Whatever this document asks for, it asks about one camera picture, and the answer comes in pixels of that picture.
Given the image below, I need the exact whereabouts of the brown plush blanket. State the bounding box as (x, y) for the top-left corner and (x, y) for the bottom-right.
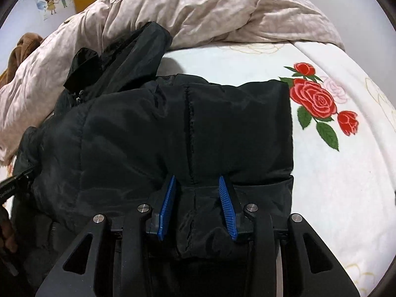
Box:
(0, 32), (44, 89)

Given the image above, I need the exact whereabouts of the person's left hand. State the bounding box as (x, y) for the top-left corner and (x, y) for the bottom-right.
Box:
(0, 207), (16, 254)

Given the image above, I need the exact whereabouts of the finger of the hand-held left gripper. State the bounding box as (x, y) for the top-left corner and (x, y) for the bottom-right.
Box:
(0, 165), (36, 206)

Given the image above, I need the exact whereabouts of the pink leaf-print duvet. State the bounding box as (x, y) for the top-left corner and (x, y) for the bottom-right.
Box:
(0, 0), (345, 161)

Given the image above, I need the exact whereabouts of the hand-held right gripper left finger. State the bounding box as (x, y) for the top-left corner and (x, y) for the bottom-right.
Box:
(35, 175), (178, 297)

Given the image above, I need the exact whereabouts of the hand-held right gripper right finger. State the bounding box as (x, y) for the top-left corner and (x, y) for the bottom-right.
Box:
(218, 176), (361, 297)

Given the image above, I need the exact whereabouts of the white rose-print bed sheet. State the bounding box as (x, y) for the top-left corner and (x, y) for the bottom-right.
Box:
(6, 42), (396, 297)

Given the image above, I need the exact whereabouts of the black padded jacket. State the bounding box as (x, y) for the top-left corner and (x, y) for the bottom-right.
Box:
(11, 22), (294, 297)

